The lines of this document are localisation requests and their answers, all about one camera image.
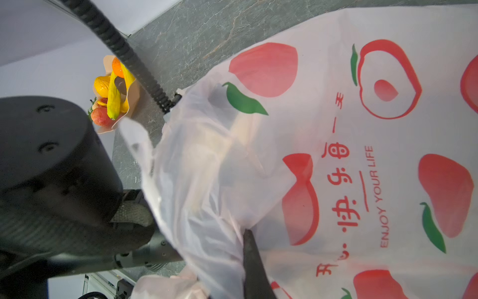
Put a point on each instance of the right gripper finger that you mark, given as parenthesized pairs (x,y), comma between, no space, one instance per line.
(256,284)

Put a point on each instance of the pink plastic bag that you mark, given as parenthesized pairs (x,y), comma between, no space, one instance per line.
(347,144)

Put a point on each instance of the yellow banana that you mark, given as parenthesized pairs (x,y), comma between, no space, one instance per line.
(114,99)
(129,79)

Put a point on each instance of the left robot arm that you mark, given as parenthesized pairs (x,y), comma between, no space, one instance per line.
(64,210)

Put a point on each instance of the pink wavy fruit plate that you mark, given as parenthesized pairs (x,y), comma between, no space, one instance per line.
(134,96)

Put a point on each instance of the yellow lemon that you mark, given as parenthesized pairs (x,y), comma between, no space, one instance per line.
(101,86)

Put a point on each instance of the orange fruit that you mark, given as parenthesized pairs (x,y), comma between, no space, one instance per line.
(117,68)

